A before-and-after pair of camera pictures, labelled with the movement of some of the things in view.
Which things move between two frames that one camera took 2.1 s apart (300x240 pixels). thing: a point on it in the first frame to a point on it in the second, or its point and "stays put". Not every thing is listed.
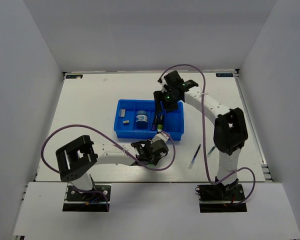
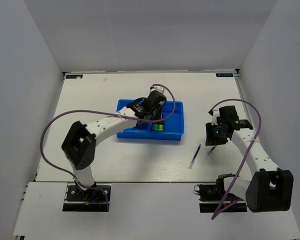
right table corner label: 224,74 stays put
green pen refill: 211,151 stays put
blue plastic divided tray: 139,119 stays put
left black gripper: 155,161 to 159,117
